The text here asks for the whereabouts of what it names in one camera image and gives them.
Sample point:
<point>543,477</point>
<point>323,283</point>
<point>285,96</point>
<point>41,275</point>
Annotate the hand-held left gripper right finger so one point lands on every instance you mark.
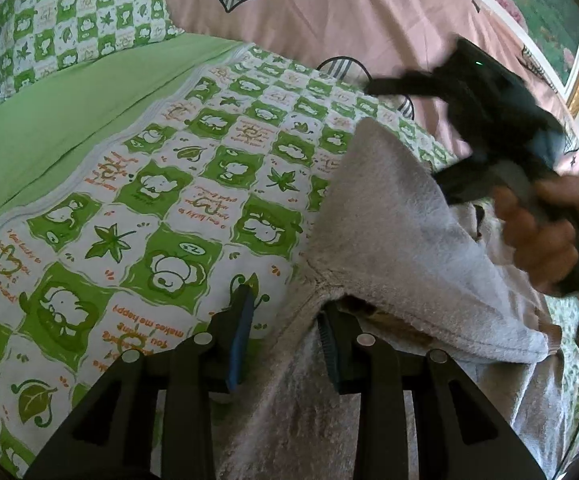
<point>330,355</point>

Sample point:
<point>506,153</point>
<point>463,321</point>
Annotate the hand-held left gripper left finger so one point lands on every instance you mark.
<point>240,340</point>

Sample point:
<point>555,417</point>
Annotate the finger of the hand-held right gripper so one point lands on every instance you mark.
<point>464,182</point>
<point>404,85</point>

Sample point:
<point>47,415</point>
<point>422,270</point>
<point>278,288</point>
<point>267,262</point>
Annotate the grey fleece garment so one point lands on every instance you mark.
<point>409,240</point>

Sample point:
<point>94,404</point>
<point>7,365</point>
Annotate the person's right hand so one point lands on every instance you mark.
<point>529,245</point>

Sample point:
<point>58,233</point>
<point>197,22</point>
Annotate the pink quilt with plaid hearts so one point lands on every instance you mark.
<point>349,15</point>

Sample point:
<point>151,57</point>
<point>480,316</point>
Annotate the green checked cartoon bed sheet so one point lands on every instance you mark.
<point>144,210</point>

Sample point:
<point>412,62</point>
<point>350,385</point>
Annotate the green floral cloth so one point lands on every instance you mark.
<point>567,345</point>

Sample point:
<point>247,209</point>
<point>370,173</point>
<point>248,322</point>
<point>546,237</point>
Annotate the green checked cartoon pillow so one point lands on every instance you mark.
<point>84,15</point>

